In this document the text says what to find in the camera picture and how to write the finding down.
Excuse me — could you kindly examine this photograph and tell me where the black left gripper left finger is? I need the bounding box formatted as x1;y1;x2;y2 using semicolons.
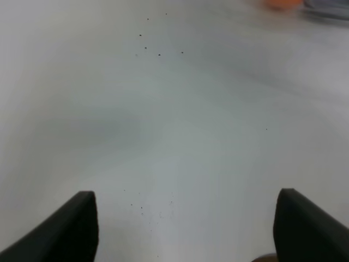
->
1;191;99;261

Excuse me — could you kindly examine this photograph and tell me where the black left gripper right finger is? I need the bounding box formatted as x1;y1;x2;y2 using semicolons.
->
273;188;348;262

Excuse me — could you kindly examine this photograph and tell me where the clear zip bag blue zipper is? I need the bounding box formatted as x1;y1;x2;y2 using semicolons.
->
303;0;348;21

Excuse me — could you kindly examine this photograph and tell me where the orange toy fruit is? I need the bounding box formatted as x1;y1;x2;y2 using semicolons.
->
264;0;303;10

